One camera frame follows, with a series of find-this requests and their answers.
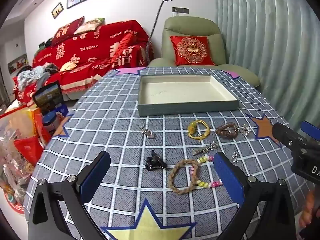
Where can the red and orange gift bag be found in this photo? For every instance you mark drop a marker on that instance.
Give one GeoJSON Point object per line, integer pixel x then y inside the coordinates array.
{"type": "Point", "coordinates": [30, 145]}

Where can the pale green armchair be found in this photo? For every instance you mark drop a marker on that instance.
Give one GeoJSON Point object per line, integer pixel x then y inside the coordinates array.
{"type": "Point", "coordinates": [190, 26]}

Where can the small silver earring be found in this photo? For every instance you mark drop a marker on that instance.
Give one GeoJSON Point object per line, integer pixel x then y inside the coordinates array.
{"type": "Point", "coordinates": [234, 157]}

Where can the wall poster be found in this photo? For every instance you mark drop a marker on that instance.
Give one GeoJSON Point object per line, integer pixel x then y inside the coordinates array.
{"type": "Point", "coordinates": [17, 63]}

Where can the person's right hand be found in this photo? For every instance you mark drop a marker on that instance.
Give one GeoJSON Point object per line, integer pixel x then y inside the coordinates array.
{"type": "Point", "coordinates": [307, 212]}

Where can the silver hair clip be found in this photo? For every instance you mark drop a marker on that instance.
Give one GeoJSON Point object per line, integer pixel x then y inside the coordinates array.
{"type": "Point", "coordinates": [203, 149]}

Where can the blue round tin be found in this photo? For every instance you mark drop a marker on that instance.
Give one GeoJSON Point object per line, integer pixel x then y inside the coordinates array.
{"type": "Point", "coordinates": [49, 122]}

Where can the black hair clip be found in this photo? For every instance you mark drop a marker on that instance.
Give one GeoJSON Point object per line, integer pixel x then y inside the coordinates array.
{"type": "Point", "coordinates": [152, 163]}

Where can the landscape print box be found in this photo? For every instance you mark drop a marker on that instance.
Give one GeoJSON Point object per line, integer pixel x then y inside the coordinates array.
{"type": "Point", "coordinates": [47, 97]}

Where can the shallow grey-green cardboard box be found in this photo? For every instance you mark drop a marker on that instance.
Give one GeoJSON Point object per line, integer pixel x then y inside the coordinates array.
{"type": "Point", "coordinates": [185, 92]}

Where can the pile of grey clothes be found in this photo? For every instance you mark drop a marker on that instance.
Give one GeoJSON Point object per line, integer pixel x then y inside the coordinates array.
{"type": "Point", "coordinates": [35, 76]}

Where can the small black photo frame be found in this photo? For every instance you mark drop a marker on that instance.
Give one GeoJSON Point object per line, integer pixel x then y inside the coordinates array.
{"type": "Point", "coordinates": [57, 10]}

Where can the grey checkered tablecloth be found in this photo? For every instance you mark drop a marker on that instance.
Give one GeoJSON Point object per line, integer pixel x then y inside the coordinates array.
{"type": "Point", "coordinates": [112, 135]}

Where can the photo print cushion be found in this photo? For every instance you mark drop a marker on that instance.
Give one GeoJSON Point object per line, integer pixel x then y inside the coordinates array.
{"type": "Point", "coordinates": [88, 25]}

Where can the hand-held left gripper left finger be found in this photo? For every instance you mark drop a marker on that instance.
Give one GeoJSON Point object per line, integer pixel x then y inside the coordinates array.
{"type": "Point", "coordinates": [96, 177]}

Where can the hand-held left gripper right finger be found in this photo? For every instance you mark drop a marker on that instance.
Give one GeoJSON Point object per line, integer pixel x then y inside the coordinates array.
{"type": "Point", "coordinates": [230, 180]}

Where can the red embroidered cushion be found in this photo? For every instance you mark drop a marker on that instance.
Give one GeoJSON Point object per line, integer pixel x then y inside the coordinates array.
{"type": "Point", "coordinates": [192, 50]}

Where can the golden plush pouch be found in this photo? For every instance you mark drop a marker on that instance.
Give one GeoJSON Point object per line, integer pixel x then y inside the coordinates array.
{"type": "Point", "coordinates": [70, 63]}

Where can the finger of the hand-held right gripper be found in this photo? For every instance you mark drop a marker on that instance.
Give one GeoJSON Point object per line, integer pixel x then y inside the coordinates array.
{"type": "Point", "coordinates": [311, 130]}
{"type": "Point", "coordinates": [285, 134]}

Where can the dark red pillow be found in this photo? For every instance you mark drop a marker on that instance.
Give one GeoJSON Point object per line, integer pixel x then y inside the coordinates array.
{"type": "Point", "coordinates": [66, 31]}

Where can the clear plastic bag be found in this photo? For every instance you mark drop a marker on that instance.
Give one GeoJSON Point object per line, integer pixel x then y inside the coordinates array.
{"type": "Point", "coordinates": [12, 160]}

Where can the pale green curtain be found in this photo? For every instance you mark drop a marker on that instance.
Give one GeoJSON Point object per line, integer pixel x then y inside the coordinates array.
{"type": "Point", "coordinates": [270, 42]}

